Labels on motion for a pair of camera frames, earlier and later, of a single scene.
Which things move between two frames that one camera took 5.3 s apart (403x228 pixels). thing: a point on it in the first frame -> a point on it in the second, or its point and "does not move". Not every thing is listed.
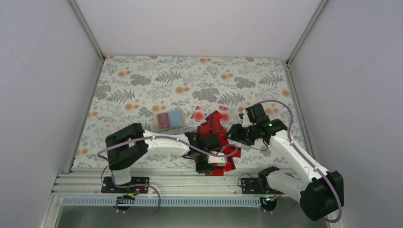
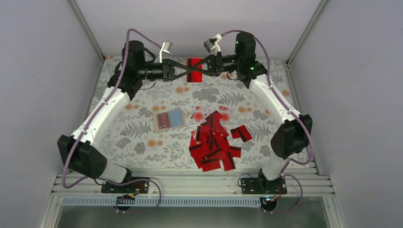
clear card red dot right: (224, 110) does not move
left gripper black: (200, 169) -> (170, 64)
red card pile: (163, 121) does not move
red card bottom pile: (216, 170) -> (194, 72)
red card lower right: (231, 152) does not move
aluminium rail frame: (165, 184) does not move
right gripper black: (236, 135) -> (214, 65)
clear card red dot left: (198, 114) does not move
